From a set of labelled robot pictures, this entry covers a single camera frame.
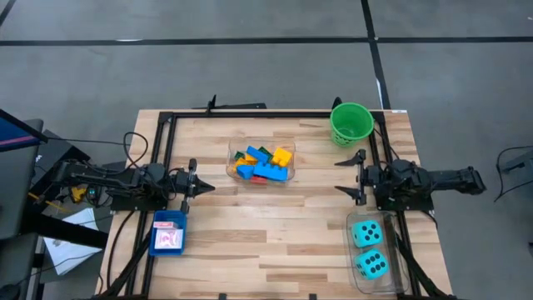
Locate white paper sheets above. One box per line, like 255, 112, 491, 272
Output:
42, 207, 104, 277

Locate clear plastic bin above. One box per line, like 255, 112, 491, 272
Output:
226, 136, 296, 188
345, 210, 411, 296

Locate card deck white face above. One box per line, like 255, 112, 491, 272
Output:
154, 227, 185, 250

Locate teal foam die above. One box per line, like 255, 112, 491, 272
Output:
351, 219, 384, 248
354, 248, 391, 281

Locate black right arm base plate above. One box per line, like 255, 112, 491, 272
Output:
373, 178, 435, 213

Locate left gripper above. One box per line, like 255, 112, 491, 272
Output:
172, 157, 217, 214

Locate long black stand foot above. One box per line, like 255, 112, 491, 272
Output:
192, 94, 267, 112

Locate long blue toy brick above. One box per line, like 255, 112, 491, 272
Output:
253, 161, 289, 183

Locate black side cart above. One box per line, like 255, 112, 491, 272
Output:
0, 118, 110, 300

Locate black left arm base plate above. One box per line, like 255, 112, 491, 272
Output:
110, 178, 172, 212

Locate blue plastic tray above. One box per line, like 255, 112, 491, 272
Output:
148, 209, 188, 257

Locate green monster face bucket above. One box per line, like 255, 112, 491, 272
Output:
329, 102, 376, 148

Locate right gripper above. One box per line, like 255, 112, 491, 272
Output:
334, 148, 381, 207

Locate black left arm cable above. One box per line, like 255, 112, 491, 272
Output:
122, 131, 150, 168

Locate blue arched toy brick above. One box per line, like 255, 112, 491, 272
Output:
236, 164, 256, 180

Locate grey floor stand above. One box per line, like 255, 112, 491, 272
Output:
493, 144, 533, 204

